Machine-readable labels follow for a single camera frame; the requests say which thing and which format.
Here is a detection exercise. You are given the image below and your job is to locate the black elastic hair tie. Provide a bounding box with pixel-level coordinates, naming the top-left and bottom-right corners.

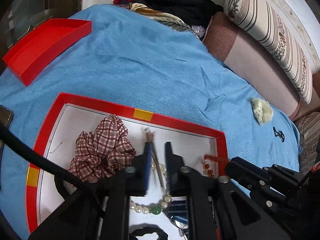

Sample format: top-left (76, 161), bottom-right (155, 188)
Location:
top-left (272, 126), bottom-right (286, 143)

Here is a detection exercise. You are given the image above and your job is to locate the cream white scrunchie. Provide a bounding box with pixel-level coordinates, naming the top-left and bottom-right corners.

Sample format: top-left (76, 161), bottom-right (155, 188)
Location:
top-left (251, 98), bottom-right (274, 125)

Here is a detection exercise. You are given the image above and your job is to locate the wooden glass door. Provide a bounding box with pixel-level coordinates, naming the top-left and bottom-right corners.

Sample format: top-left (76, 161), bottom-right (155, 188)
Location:
top-left (1, 0), bottom-right (81, 56)

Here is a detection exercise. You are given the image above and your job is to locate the red tray box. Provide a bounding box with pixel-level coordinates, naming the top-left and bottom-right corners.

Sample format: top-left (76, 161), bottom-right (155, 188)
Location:
top-left (25, 93), bottom-right (228, 239)

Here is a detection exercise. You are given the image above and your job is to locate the black smartphone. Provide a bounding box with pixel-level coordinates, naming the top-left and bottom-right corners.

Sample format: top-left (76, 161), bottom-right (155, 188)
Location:
top-left (0, 104), bottom-right (14, 156)

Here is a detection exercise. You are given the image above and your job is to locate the red box lid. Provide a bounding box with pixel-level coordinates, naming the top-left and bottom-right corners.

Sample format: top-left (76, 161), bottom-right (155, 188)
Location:
top-left (3, 18), bottom-right (92, 86)

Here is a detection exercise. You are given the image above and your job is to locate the black hair band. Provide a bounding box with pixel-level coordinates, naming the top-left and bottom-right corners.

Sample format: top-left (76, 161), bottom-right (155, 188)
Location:
top-left (129, 226), bottom-right (168, 240)

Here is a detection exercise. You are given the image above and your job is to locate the striped floral cushion right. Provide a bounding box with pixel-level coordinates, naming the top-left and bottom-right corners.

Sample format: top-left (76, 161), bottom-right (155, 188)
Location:
top-left (295, 112), bottom-right (319, 175)

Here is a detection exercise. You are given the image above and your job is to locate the striped floral pillow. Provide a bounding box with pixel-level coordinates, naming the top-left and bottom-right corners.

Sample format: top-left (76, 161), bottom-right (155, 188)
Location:
top-left (224, 0), bottom-right (312, 104)

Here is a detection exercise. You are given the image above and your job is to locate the pink folded quilt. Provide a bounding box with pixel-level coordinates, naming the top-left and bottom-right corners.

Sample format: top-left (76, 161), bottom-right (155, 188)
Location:
top-left (203, 12), bottom-right (319, 120)

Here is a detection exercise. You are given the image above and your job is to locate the blue striped hair bow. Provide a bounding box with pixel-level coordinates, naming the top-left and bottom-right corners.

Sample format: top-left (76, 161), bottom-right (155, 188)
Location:
top-left (166, 200), bottom-right (189, 231)

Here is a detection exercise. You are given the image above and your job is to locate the large white pearl bracelet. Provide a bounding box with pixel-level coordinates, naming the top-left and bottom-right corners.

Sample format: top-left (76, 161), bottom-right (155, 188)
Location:
top-left (129, 162), bottom-right (173, 215)

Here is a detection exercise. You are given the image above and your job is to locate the red bead bracelet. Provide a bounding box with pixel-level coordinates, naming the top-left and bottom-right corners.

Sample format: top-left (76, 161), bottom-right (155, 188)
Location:
top-left (202, 154), bottom-right (230, 178)

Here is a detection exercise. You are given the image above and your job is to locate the blue towel bedspread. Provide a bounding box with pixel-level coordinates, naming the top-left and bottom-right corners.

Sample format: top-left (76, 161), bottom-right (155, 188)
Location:
top-left (0, 3), bottom-right (302, 240)

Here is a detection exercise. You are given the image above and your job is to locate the silver metal hair clip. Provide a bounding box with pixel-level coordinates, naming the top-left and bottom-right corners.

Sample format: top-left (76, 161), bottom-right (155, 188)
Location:
top-left (145, 127), bottom-right (165, 192)

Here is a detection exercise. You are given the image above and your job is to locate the dark clothes pile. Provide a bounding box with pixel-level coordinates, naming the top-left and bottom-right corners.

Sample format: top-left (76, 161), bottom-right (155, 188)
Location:
top-left (113, 0), bottom-right (223, 40)

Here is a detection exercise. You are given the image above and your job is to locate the red plaid scrunchie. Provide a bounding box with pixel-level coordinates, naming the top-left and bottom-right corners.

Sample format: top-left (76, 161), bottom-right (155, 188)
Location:
top-left (68, 115), bottom-right (136, 181)

